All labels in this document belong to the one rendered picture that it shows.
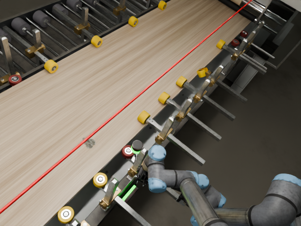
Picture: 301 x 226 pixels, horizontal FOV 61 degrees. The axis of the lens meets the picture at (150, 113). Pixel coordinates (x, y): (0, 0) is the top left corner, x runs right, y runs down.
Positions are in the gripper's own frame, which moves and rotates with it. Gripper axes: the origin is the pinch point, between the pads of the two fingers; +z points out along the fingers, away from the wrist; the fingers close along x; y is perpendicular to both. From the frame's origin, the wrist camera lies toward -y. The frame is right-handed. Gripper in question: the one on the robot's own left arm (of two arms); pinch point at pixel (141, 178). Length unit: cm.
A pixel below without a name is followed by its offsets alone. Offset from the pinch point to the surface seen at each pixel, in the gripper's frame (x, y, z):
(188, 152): 23.9, -30.9, 4.1
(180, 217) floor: 55, -27, 100
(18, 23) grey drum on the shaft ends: -134, -93, 15
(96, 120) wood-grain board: -39, -31, 10
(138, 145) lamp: -8.2, -12.7, -10.0
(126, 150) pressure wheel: -13.3, -18.8, 10.0
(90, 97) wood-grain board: -51, -47, 10
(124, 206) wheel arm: -2.7, 11.7, 16.6
